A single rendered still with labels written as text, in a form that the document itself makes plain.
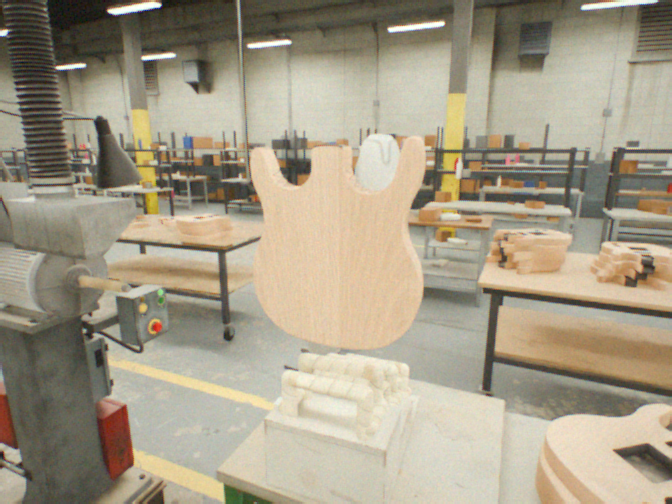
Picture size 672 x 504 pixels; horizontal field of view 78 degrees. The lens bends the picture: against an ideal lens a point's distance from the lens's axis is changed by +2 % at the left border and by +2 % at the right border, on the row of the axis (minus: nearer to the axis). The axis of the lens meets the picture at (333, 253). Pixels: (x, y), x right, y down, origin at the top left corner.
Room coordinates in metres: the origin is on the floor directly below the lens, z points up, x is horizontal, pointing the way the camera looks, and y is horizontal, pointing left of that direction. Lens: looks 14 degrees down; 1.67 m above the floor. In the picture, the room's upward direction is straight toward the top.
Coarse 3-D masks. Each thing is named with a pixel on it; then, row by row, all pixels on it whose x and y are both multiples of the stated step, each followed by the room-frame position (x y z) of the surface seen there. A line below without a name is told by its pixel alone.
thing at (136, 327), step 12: (144, 288) 1.58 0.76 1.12; (156, 288) 1.58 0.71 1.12; (120, 300) 1.49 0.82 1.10; (132, 300) 1.47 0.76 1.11; (156, 300) 1.56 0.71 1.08; (120, 312) 1.50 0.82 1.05; (132, 312) 1.47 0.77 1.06; (144, 312) 1.50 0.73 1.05; (156, 312) 1.55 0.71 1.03; (120, 324) 1.50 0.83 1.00; (132, 324) 1.47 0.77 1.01; (144, 324) 1.50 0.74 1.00; (168, 324) 1.61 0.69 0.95; (108, 336) 1.52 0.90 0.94; (132, 336) 1.48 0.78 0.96; (144, 336) 1.49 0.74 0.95; (156, 336) 1.55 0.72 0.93; (132, 348) 1.52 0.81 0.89
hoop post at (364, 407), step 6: (360, 402) 0.71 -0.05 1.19; (366, 402) 0.71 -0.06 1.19; (372, 402) 0.71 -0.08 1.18; (360, 408) 0.71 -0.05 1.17; (366, 408) 0.71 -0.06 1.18; (372, 408) 0.71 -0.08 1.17; (360, 414) 0.71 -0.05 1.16; (366, 414) 0.71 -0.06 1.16; (372, 414) 0.72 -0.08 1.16; (360, 420) 0.71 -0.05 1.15; (366, 420) 0.71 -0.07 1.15; (372, 420) 0.72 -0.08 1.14; (360, 426) 0.71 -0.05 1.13; (366, 426) 0.71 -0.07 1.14; (360, 432) 0.71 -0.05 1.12; (360, 438) 0.71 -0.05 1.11; (366, 438) 0.71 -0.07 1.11
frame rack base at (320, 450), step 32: (320, 416) 0.78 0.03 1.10; (352, 416) 0.78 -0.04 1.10; (384, 416) 0.78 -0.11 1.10; (288, 448) 0.75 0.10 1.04; (320, 448) 0.73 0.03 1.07; (352, 448) 0.70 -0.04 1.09; (384, 448) 0.68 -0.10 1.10; (288, 480) 0.76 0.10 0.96; (320, 480) 0.73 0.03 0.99; (352, 480) 0.70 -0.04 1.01; (384, 480) 0.68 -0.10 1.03
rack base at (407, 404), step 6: (402, 402) 0.95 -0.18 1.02; (408, 402) 0.95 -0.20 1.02; (402, 408) 0.93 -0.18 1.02; (408, 408) 0.93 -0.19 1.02; (402, 414) 0.90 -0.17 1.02; (408, 414) 0.91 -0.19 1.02; (402, 420) 0.88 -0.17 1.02; (408, 420) 0.91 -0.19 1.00; (402, 426) 0.86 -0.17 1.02; (408, 426) 0.92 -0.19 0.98; (402, 432) 0.84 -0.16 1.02; (408, 432) 0.92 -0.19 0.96; (402, 438) 0.84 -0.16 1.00; (408, 438) 0.92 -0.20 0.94; (402, 444) 0.84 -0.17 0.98; (402, 450) 0.85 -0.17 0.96; (402, 456) 0.85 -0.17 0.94
